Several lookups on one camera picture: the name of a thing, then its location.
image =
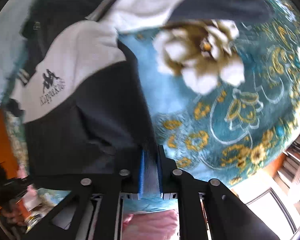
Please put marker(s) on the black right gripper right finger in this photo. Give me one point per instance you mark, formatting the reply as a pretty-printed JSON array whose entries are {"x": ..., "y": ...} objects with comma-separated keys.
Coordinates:
[{"x": 208, "y": 209}]

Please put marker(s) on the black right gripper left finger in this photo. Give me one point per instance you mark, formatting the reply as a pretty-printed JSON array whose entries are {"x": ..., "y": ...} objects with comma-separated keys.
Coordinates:
[{"x": 93, "y": 208}]

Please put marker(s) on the black and white fleece jacket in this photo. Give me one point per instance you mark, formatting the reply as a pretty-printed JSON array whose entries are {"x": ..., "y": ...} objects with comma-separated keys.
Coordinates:
[{"x": 89, "y": 104}]

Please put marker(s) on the person's left hand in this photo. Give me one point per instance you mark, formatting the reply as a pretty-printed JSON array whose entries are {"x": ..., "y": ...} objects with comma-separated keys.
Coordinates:
[{"x": 12, "y": 219}]

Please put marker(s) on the pink cloth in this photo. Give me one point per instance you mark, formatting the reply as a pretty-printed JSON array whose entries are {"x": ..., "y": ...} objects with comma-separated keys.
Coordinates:
[{"x": 156, "y": 225}]

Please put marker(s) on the teal floral blanket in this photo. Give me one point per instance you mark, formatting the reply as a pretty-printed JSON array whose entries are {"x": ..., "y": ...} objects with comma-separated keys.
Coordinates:
[{"x": 227, "y": 104}]

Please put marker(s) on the light blue quilt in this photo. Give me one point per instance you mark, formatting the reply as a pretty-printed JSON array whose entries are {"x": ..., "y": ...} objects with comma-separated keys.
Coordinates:
[{"x": 12, "y": 18}]

